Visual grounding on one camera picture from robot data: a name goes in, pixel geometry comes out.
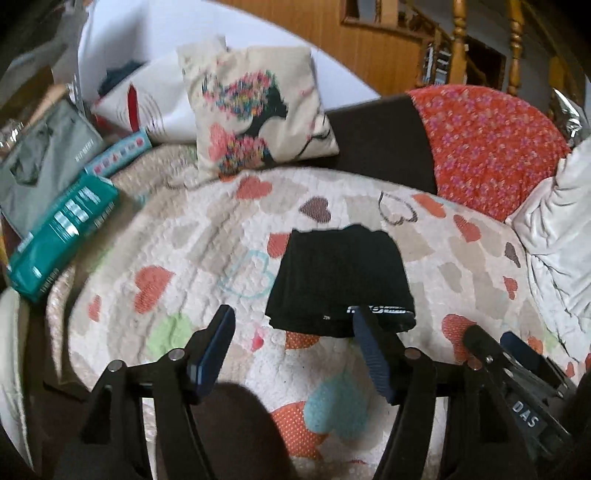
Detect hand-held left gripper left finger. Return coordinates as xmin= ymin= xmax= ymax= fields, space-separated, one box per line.
xmin=44 ymin=305 xmax=236 ymax=480

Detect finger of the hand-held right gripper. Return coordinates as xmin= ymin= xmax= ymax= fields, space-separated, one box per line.
xmin=463 ymin=324 xmax=518 ymax=384
xmin=500 ymin=331 xmax=578 ymax=384

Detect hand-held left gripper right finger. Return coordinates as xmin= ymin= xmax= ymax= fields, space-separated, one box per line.
xmin=353 ymin=307 xmax=539 ymax=480

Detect black pants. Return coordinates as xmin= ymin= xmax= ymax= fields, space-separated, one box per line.
xmin=264 ymin=224 xmax=417 ymax=339

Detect heart patterned quilt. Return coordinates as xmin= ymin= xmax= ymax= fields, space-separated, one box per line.
xmin=44 ymin=145 xmax=591 ymax=480

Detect white blanket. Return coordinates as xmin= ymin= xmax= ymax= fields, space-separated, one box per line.
xmin=505 ymin=138 xmax=591 ymax=361

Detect teal package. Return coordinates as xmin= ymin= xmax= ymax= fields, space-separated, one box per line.
xmin=7 ymin=173 xmax=120 ymax=303

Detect red floral cushion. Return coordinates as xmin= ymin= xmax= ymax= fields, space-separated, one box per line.
xmin=406 ymin=84 xmax=573 ymax=222

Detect cream cushion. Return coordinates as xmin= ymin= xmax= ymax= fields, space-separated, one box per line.
xmin=0 ymin=287 xmax=35 ymax=467

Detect black cloth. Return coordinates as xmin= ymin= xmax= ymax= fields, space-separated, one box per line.
xmin=325 ymin=95 xmax=439 ymax=195

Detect printed figure cushion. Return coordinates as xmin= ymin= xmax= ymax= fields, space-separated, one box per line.
xmin=177 ymin=36 xmax=340 ymax=178

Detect white pillow with red mark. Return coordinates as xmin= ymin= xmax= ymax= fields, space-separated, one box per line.
xmin=91 ymin=51 xmax=199 ymax=144

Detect grey bag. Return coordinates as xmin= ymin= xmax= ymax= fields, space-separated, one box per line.
xmin=0 ymin=99 xmax=105 ymax=236

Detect row of books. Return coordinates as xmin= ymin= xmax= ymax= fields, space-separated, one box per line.
xmin=421 ymin=39 xmax=453 ymax=88

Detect dark blue cloth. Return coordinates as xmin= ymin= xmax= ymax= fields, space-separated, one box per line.
xmin=99 ymin=60 xmax=145 ymax=93

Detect wooden staircase panel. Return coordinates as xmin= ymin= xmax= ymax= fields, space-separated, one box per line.
xmin=222 ymin=0 xmax=462 ymax=99

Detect wooden baluster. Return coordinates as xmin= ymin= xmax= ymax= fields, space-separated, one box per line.
xmin=507 ymin=0 xmax=525 ymax=95
xmin=450 ymin=0 xmax=467 ymax=86

